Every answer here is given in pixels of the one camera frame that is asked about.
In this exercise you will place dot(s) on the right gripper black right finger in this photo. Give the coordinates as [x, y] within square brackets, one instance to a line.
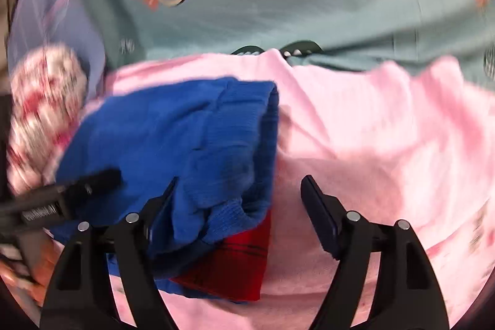
[407, 293]

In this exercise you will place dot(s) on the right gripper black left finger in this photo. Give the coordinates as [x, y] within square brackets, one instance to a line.
[80, 296]

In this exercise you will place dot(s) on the blue plaid pillow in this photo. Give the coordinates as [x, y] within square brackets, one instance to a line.
[40, 22]

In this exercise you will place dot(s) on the blue and red pants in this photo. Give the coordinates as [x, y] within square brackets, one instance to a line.
[212, 142]

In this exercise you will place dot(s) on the pink floral bed sheet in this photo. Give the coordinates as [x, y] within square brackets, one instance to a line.
[386, 143]

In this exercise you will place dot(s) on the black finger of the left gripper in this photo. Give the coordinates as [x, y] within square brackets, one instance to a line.
[56, 203]

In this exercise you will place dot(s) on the red floral quilt roll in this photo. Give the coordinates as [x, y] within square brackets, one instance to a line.
[49, 90]

